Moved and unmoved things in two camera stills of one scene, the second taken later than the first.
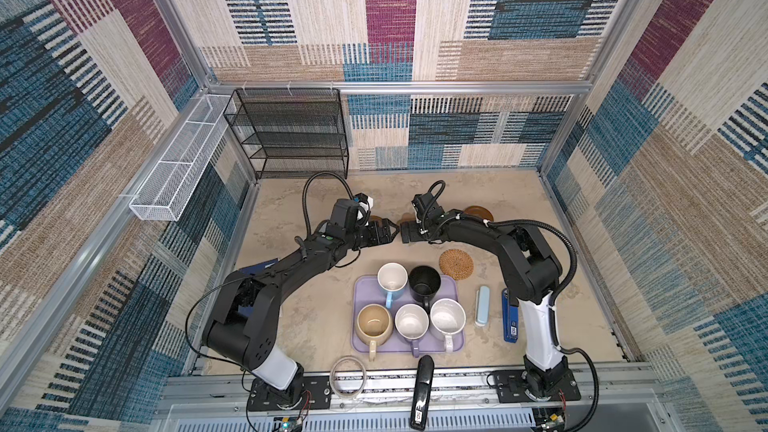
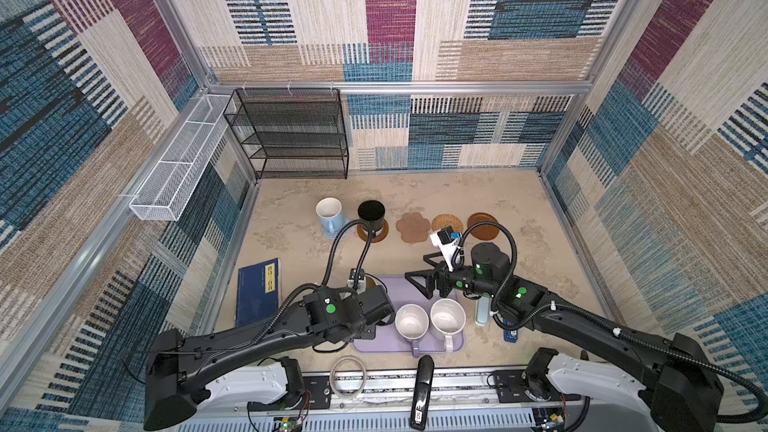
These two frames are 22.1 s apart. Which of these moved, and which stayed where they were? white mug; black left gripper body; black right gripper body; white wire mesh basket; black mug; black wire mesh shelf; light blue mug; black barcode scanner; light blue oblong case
Moved: black left gripper body; light blue mug; black mug; black right gripper body
Stayed: white wire mesh basket; white mug; black wire mesh shelf; black barcode scanner; light blue oblong case
